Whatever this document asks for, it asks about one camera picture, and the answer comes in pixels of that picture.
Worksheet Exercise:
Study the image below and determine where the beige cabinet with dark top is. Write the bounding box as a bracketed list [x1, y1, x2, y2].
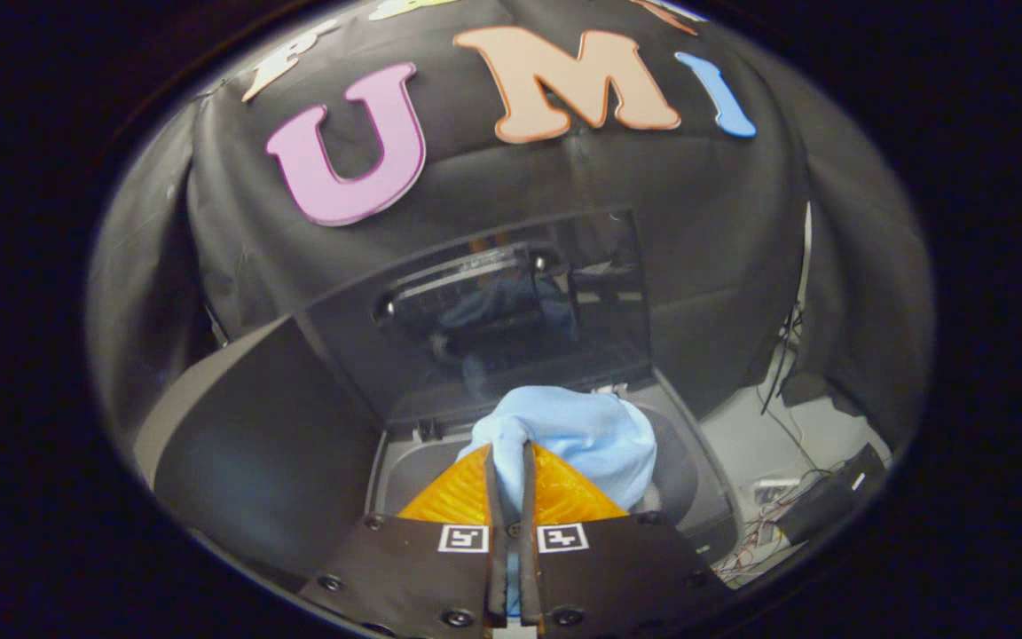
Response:
[134, 315, 385, 580]

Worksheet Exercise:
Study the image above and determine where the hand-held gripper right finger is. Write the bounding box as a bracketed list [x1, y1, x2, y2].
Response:
[520, 441, 734, 636]

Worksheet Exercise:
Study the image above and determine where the black floor box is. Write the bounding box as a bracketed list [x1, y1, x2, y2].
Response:
[777, 444, 889, 544]

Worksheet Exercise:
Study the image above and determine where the thin white pole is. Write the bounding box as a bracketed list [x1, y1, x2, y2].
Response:
[793, 202, 814, 312]

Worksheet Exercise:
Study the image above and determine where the black backdrop cloth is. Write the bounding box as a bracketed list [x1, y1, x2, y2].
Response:
[90, 0, 933, 445]

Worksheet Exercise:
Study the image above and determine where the light blue garment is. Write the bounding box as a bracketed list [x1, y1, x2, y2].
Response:
[458, 386, 658, 533]

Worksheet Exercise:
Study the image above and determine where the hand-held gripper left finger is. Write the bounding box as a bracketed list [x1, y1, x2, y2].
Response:
[298, 444, 509, 636]

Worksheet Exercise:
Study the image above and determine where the tangle of floor cables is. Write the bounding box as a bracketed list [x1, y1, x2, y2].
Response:
[713, 475, 840, 587]

